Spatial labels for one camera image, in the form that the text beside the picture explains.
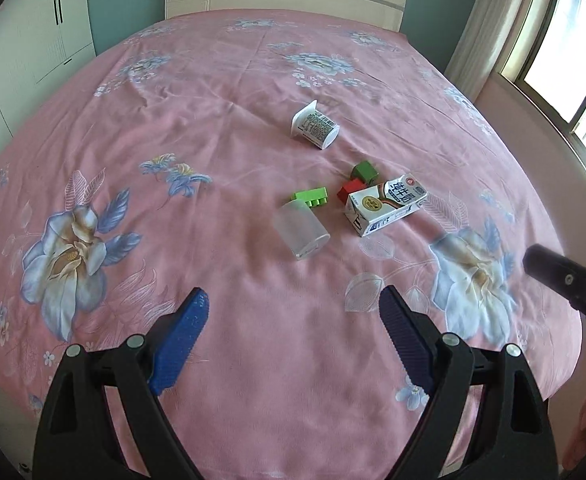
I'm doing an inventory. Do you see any light green toy brick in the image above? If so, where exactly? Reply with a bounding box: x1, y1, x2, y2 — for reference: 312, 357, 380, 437
293, 186, 334, 211

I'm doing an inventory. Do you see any white milk carton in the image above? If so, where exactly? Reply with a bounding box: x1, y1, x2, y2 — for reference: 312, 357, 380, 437
344, 173, 428, 237

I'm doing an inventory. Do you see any window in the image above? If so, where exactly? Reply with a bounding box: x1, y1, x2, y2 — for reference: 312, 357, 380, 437
503, 0, 586, 156

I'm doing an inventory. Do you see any white yogurt cup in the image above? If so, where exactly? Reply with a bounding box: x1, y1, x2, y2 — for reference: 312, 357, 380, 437
291, 101, 340, 151

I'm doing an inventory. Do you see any dark green cube block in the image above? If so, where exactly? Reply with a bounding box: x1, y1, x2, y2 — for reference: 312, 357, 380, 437
350, 160, 380, 186

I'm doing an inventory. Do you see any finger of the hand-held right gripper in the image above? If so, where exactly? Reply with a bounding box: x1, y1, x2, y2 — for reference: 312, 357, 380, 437
523, 244, 586, 341

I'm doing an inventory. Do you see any cream curtain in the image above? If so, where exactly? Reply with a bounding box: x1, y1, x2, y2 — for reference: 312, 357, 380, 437
446, 0, 556, 101

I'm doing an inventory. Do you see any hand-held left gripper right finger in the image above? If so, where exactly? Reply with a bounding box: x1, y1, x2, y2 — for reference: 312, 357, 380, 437
378, 285, 559, 480

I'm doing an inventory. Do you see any white wardrobe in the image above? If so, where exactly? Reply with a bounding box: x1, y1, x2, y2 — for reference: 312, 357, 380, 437
0, 0, 96, 181

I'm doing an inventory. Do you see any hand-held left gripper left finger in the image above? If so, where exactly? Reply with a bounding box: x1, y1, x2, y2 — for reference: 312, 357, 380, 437
33, 287, 211, 480

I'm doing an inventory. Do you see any pink floral bed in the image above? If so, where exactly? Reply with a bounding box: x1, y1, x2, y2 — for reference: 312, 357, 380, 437
0, 7, 586, 480

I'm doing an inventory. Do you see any red block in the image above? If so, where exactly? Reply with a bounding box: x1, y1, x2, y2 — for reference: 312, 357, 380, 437
337, 179, 365, 207

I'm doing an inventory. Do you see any translucent plastic cup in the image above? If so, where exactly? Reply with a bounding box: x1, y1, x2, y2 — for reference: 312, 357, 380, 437
272, 200, 330, 261

